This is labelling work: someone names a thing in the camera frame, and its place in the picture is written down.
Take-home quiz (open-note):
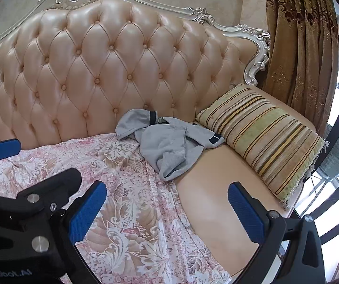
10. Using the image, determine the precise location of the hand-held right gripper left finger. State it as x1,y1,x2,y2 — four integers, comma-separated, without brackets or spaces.
49,180,108,284

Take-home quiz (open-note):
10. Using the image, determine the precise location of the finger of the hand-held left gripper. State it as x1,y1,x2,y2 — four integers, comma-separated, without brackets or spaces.
0,138,22,166
18,168,83,213

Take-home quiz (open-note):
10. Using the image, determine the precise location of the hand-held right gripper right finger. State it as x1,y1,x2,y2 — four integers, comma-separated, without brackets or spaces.
228,182,326,284

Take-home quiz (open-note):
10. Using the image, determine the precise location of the grey knit sweater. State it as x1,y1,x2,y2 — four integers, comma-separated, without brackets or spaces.
115,109,225,182

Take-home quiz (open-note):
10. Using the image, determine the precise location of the pink floral blanket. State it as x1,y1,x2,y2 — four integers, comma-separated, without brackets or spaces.
0,132,232,284

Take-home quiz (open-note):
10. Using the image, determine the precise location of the striped green beige cushion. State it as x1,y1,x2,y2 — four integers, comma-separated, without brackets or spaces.
195,83,326,210

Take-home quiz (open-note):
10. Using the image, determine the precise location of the beige tufted leather sofa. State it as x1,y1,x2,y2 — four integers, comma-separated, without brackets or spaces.
0,0,318,273

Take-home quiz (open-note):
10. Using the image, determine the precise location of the brown patterned curtain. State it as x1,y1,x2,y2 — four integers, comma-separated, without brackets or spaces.
260,0,339,138

